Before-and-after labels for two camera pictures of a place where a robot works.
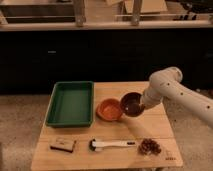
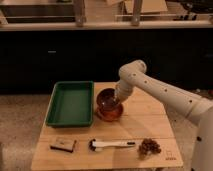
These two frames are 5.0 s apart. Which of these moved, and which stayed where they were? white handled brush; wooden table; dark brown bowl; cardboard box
Moved: dark brown bowl
Stayed: cardboard box; wooden table; white handled brush
